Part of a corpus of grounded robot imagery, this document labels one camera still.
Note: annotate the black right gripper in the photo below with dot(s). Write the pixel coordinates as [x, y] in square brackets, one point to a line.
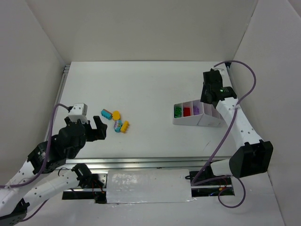
[212, 78]

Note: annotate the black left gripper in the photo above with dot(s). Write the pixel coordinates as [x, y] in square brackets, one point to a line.
[87, 128]

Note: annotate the lilac rectangular lego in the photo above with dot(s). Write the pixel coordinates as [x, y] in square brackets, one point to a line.
[196, 110]

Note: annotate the red rectangular lego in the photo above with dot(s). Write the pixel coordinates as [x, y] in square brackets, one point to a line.
[186, 112]

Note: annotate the small green square lego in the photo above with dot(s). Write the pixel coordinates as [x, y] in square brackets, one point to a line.
[177, 112]

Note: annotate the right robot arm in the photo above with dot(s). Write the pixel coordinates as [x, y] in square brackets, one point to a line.
[253, 154]

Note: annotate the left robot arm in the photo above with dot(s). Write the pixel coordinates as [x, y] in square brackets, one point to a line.
[21, 194]

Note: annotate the teal oval printed lego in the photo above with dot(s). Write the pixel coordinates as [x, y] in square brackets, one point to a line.
[118, 125]

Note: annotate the teal and brown lego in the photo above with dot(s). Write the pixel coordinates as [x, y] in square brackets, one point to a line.
[106, 114]

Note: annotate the yellow round lego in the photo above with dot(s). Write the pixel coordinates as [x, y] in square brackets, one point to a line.
[116, 115]

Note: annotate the white compartment organizer tray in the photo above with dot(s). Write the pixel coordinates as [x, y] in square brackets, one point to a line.
[209, 116]

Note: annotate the yellow rectangular lego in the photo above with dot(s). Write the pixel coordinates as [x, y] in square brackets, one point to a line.
[124, 127]

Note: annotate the white foil-taped panel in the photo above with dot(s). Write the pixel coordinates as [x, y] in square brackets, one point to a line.
[148, 186]

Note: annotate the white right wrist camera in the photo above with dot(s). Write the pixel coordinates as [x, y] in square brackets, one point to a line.
[221, 70]

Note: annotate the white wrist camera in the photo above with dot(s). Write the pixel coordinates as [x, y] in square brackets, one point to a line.
[221, 70]
[78, 112]

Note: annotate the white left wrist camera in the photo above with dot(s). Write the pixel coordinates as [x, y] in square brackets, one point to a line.
[78, 112]

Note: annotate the aluminium table rail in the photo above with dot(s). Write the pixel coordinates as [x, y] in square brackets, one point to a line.
[139, 163]

